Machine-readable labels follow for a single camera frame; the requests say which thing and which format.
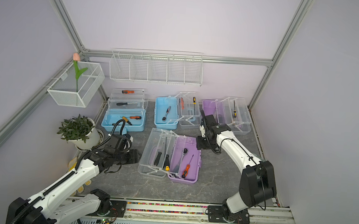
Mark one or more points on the yellow black screwdriver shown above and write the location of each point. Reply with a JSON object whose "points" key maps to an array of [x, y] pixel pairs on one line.
{"points": [[194, 104]]}

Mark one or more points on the blue toolbox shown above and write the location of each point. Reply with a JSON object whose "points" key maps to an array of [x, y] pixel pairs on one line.
{"points": [[115, 113], [181, 114]]}

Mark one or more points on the pink artificial tulip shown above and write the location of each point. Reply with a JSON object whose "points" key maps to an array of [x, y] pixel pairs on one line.
{"points": [[78, 71]]}

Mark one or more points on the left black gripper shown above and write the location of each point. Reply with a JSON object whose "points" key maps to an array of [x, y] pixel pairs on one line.
{"points": [[133, 156]]}

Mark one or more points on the black screwdriver in tray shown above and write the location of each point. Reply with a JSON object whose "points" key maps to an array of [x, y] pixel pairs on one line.
{"points": [[126, 103]]}

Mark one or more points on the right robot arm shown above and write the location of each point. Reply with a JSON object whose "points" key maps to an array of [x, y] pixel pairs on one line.
{"points": [[257, 181]]}

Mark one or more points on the white mesh wall basket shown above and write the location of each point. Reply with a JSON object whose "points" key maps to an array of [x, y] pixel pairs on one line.
{"points": [[63, 89]]}

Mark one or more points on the white wire wall shelf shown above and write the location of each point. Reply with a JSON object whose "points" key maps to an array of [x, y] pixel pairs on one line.
{"points": [[156, 66]]}

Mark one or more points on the yellow rubber glove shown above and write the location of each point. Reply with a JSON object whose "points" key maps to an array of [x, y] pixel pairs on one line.
{"points": [[72, 168]]}

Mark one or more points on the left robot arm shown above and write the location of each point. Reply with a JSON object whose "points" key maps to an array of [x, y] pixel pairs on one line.
{"points": [[46, 207]]}

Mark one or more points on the orange handled screwdriver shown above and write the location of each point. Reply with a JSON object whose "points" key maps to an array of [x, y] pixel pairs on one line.
{"points": [[134, 118]]}

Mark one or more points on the purple toolbox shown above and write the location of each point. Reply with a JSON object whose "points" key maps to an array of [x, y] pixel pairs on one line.
{"points": [[232, 111], [168, 154]]}

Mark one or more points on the potted green plant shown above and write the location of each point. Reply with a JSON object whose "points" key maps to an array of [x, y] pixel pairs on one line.
{"points": [[80, 131]]}

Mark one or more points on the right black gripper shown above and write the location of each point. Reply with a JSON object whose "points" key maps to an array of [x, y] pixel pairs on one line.
{"points": [[199, 144]]}

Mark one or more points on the orange screwdriver in lid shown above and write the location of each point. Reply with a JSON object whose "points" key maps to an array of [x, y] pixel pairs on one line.
{"points": [[132, 91]]}

